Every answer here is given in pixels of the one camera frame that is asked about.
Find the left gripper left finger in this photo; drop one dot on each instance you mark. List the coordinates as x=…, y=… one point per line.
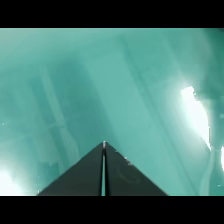
x=83, y=176

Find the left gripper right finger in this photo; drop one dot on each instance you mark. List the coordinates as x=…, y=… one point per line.
x=128, y=176

